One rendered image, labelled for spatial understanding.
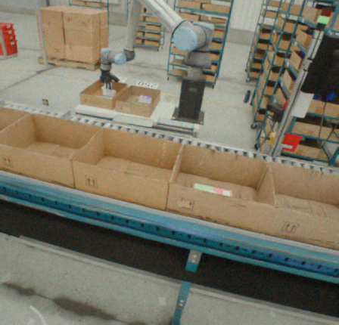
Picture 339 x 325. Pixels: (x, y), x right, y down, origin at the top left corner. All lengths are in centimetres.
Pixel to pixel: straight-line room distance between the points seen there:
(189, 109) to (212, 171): 88
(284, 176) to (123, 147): 77
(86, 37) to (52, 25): 73
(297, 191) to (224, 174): 35
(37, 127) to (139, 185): 71
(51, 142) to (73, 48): 434
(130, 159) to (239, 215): 60
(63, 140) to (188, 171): 66
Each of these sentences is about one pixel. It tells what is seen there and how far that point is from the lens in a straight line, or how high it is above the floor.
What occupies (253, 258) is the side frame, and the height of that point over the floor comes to 79.
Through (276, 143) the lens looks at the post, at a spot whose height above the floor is 85.
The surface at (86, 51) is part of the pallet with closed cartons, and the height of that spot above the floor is 35.
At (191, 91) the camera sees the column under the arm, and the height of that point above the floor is 99.
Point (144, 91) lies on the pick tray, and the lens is 236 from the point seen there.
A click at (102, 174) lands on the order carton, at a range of 101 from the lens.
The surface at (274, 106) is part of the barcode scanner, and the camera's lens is 174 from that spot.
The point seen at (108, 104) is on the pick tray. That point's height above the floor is 79.
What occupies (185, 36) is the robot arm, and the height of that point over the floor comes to 139.
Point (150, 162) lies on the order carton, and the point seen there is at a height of 91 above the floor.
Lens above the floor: 166
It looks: 35 degrees down
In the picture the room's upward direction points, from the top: 7 degrees clockwise
